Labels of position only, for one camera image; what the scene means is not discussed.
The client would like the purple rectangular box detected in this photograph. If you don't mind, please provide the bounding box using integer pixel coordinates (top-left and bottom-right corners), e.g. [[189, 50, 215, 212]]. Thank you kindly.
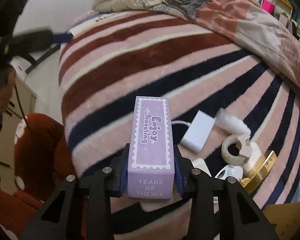
[[127, 96, 175, 200]]

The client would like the white round gadget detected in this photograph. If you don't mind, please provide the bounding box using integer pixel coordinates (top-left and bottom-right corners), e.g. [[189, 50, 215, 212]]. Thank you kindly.
[[215, 164, 243, 182]]

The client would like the cardboard box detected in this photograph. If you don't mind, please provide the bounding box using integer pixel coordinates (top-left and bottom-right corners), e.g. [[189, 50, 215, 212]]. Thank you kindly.
[[263, 202, 300, 239]]

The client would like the gold round tin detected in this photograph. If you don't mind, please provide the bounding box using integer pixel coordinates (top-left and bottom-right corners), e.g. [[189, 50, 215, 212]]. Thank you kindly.
[[240, 150, 277, 194]]

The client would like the white tape roll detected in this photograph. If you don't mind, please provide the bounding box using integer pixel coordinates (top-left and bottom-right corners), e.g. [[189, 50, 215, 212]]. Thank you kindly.
[[221, 135, 246, 166]]

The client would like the striped pink fleece blanket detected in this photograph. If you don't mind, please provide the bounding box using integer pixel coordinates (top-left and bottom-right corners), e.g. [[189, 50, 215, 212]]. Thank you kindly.
[[59, 11, 300, 208]]

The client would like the white power adapter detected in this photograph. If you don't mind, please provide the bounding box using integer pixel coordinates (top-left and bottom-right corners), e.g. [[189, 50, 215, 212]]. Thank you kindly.
[[180, 111, 215, 153]]

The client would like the white plastic bottle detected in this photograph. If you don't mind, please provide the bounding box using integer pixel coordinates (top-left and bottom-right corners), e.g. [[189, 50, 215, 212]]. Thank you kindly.
[[215, 108, 251, 135]]

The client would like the patchwork pink grey quilt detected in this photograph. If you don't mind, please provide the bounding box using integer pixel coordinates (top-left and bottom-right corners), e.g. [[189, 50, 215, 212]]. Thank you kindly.
[[92, 0, 300, 89]]

